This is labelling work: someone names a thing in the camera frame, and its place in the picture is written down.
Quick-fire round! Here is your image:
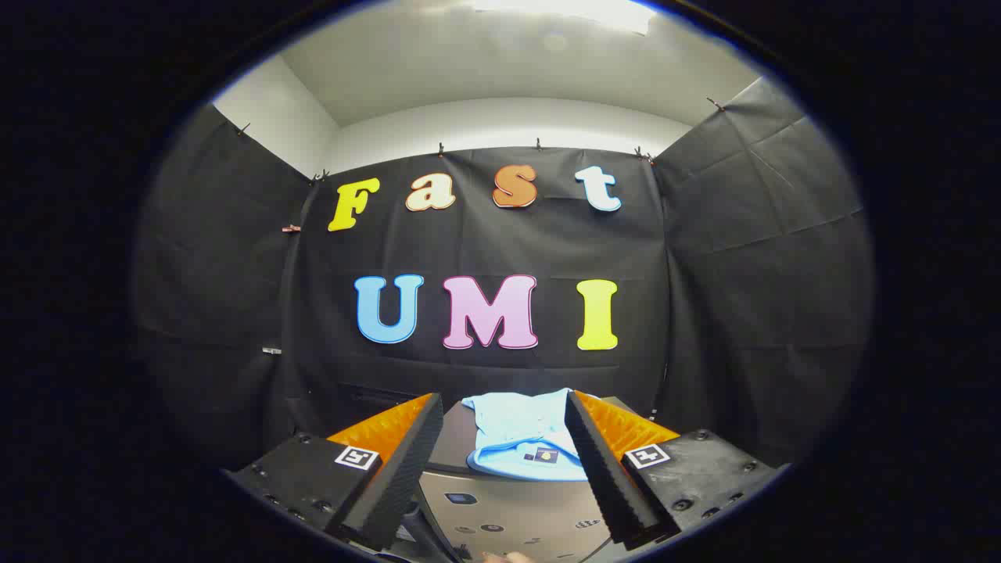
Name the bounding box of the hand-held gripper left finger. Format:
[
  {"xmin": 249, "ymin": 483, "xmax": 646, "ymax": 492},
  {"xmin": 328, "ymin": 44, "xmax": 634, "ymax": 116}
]
[{"xmin": 223, "ymin": 393, "xmax": 445, "ymax": 552}]

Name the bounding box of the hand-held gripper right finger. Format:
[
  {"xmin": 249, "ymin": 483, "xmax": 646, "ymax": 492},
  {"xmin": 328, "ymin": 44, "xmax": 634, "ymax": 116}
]
[{"xmin": 565, "ymin": 389, "xmax": 787, "ymax": 548}]

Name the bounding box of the light blue shirt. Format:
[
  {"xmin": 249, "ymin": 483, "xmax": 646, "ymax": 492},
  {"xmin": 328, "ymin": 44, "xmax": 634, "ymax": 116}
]
[{"xmin": 461, "ymin": 388, "xmax": 589, "ymax": 481}]

